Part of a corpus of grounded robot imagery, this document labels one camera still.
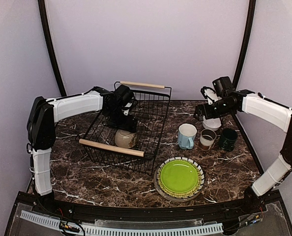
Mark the white bowl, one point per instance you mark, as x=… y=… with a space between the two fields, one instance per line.
x=212 y=124

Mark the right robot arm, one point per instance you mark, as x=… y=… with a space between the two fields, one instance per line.
x=273 y=134

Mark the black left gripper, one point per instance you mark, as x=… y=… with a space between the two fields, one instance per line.
x=126 y=125

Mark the bright green plate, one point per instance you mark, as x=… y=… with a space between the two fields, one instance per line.
x=180 y=176

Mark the white cable duct strip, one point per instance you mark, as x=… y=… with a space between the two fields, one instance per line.
x=125 y=228

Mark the blue striped white plate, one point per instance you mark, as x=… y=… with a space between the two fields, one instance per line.
x=202 y=177

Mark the woven yellow green plate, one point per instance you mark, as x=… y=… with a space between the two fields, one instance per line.
x=164 y=189

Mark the grey deer pattern plate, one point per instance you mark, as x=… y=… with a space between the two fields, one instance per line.
x=168 y=197

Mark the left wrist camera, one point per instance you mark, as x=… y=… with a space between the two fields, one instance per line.
x=125 y=99

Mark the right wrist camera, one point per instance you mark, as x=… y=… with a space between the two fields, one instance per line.
x=222 y=87

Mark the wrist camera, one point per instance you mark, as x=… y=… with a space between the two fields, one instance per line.
x=125 y=99
x=222 y=87

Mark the dark green mug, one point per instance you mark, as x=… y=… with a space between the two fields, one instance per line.
x=227 y=139

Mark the white cup with brown band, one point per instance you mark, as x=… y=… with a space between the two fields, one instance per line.
x=207 y=139

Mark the beige ribbed cup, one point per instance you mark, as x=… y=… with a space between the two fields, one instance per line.
x=125 y=139

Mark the black wire dish rack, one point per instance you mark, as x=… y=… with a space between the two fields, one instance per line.
x=150 y=108

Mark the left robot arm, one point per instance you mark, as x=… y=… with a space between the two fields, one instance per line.
x=45 y=113

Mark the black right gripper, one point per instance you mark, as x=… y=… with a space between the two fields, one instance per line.
x=208 y=115

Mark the light blue mug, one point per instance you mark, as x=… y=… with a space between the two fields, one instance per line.
x=186 y=135

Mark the black front rail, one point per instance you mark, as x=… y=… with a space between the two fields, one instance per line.
x=222 y=212

